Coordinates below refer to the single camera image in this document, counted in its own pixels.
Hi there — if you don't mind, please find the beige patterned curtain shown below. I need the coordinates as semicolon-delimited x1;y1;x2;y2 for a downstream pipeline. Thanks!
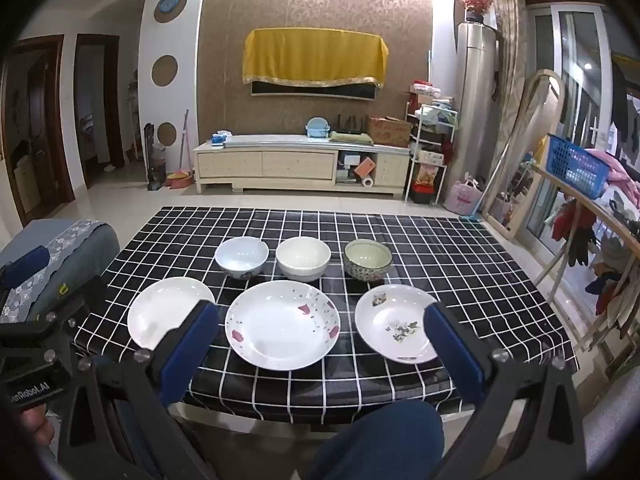
490;0;530;161

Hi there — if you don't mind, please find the round wall disc blue plate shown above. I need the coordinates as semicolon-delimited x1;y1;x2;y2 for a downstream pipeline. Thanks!
153;0;188;25

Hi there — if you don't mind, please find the broom with red dustpan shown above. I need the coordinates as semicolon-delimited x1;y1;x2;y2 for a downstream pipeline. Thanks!
166;110;194;190

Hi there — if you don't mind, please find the upright vacuum cleaner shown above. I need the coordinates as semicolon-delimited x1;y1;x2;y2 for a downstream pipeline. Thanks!
145;122;167;192

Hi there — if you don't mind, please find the blue plastic basket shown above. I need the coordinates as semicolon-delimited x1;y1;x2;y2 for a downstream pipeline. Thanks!
545;134;612;200

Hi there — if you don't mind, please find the dark wooden door frame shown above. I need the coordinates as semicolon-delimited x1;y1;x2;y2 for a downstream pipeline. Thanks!
75;34;127;189

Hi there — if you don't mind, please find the yellow cloth television cover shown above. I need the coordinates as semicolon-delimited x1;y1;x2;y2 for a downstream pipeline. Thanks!
242;28;389;90

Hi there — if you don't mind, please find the wooden clothes drying rack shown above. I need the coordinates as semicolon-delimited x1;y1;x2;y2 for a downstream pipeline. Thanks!
530;165;640;361

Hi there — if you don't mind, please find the white mop with blue head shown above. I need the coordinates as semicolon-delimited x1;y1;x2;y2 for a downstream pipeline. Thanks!
459;145;507;224

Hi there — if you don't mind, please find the green patterned bowl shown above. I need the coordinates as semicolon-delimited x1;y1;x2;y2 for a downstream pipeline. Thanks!
344;239;393;282

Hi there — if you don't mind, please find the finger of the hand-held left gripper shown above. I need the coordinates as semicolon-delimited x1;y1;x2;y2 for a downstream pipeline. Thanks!
0;275;109;356
0;246;52;291

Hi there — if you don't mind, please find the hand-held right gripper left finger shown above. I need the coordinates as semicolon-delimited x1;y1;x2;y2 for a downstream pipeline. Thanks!
56;301;222;480

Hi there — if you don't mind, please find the pink flower print plate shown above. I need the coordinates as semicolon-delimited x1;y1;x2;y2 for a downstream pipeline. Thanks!
225;280;341;372

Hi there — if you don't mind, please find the green folded towel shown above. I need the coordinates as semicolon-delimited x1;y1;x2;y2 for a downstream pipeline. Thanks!
329;131;374;145

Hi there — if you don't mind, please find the white wire shelf rack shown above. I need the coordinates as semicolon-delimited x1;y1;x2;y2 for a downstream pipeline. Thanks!
405;104;459;205

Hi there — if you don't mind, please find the blue and white bowl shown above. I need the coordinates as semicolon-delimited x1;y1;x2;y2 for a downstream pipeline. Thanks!
215;236;269;280

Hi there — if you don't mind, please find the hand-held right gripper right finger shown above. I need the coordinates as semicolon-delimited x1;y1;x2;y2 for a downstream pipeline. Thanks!
424;301;596;480

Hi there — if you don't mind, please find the brown cardboard box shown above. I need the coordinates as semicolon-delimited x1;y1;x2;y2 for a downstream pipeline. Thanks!
367;116;412;148

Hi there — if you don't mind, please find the glass sliding door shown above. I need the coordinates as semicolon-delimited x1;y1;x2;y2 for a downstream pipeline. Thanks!
525;2;617;251

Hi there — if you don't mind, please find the red flower vase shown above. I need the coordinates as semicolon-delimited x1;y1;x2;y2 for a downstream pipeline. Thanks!
459;0;495;24

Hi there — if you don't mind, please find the grey floral covered chair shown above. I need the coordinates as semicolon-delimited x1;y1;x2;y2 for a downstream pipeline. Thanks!
0;219;121;322

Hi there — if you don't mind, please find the black television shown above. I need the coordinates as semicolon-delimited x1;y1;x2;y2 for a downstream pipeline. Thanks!
250;79;377;102

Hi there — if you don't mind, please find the plain white plate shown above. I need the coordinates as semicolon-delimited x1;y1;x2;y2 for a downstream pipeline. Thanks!
127;276;217;351

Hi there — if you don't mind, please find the silver floor air conditioner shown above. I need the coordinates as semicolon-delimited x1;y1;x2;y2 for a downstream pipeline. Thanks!
456;22;502;202

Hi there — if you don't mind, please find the pile of hanging clothes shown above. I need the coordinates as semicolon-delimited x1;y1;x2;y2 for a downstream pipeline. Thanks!
547;147;640;331

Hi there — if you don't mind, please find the person's blue trouser leg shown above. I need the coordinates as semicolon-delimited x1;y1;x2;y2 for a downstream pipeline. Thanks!
305;399;446;480

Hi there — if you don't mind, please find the pink bag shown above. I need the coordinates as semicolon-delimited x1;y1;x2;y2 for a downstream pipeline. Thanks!
444;180;484;216

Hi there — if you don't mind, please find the plain white bowl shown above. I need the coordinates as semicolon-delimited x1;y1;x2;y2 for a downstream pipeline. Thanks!
276;236;331;282

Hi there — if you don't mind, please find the person's left hand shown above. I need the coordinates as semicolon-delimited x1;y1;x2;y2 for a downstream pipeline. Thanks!
17;402;58;453

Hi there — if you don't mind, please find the black white grid tablecloth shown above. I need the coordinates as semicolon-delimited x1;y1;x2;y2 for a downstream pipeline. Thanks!
72;205;578;423

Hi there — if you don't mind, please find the cream television cabinet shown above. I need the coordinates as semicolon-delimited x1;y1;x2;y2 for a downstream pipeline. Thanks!
193;134;412;198

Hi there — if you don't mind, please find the green leaf print plate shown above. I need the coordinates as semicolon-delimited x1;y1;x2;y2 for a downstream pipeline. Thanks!
355;284;441;365

